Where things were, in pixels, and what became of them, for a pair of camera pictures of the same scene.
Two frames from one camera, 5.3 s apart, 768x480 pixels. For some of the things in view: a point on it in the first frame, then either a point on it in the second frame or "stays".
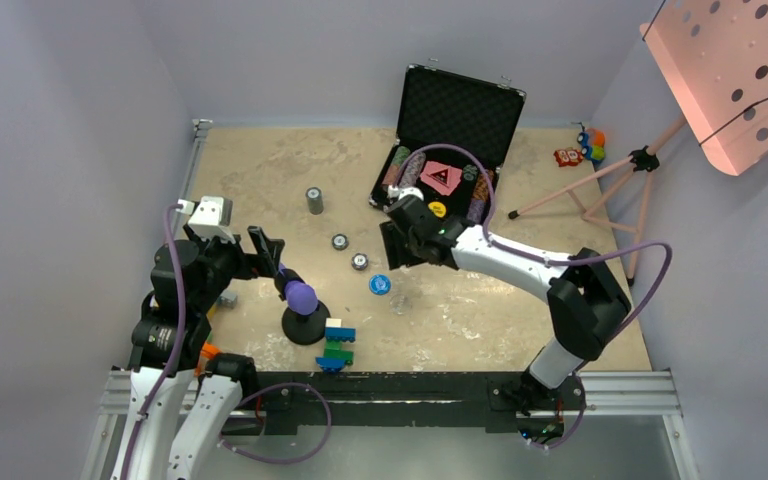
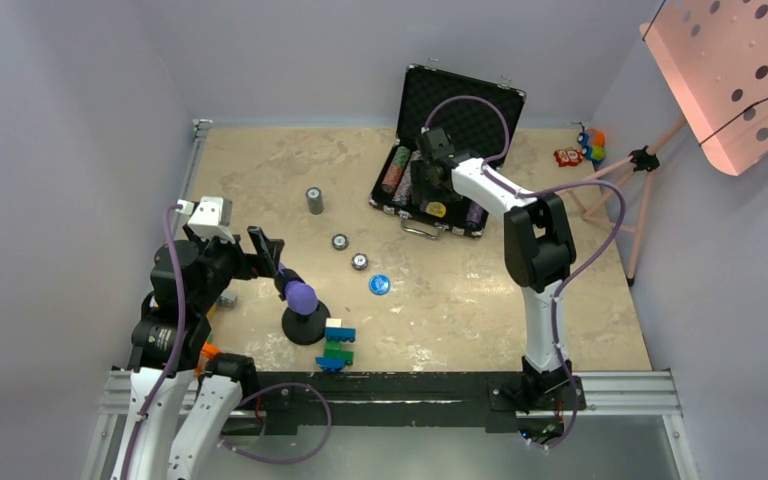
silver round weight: (359, 261) stays
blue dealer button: (379, 284) stays
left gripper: (248, 263) stays
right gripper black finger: (399, 250) to (421, 194)
